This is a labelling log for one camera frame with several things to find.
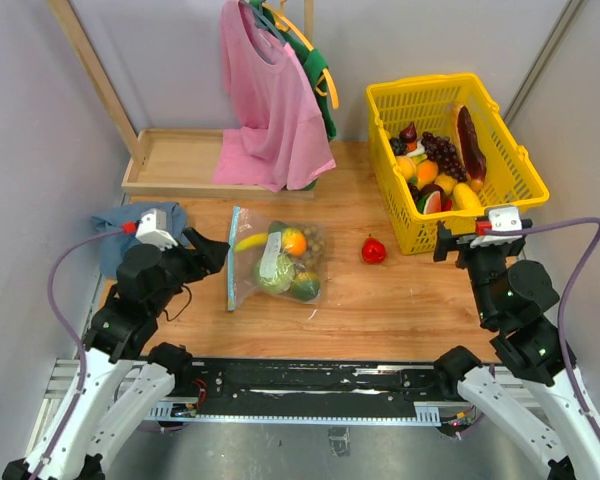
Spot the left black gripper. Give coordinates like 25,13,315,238
150,225,229,313

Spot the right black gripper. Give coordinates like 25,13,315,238
433,220,520,323

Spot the yellow banana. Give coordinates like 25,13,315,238
234,232,269,252

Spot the green cabbage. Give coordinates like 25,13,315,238
252,255,296,295

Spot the red bell pepper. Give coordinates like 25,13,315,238
361,236,387,265

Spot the clear zip top bag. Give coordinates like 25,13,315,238
227,206,328,312

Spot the green yellow mango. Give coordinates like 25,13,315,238
289,271,321,302

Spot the green longan bunch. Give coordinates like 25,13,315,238
300,226,327,269

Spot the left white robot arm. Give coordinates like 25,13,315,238
2,227,230,479

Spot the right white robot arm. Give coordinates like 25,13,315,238
432,219,600,479

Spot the watermelon slice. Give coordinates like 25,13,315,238
416,183,445,215

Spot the yellow lemon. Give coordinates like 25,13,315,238
434,173,458,196

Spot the orange fruit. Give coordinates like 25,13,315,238
416,160,439,189

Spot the yellow mango fruit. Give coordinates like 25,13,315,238
396,156,417,181

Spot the yellow plastic basket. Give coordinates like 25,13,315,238
366,73,549,255

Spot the dark purple grape bunch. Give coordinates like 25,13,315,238
421,131,468,183

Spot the wooden tray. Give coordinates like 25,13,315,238
121,129,314,202

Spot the brown sweet potato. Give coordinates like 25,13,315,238
451,103,487,193

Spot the blue cloth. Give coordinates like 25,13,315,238
92,201,190,278

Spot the blue black grape bunch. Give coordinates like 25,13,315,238
389,137,407,156

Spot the dark red fig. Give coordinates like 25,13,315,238
399,122,418,144

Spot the pink t-shirt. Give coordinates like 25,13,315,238
212,1,336,192

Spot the green t-shirt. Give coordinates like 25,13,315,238
249,0,338,191

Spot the yellow clothes hanger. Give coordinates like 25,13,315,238
262,0,340,110

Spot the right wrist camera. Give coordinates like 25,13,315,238
470,205,525,248

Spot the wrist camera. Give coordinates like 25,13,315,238
121,207,178,253
470,205,525,248

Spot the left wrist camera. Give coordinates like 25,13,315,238
121,207,178,253

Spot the wooden rack frame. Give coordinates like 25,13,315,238
47,0,315,169

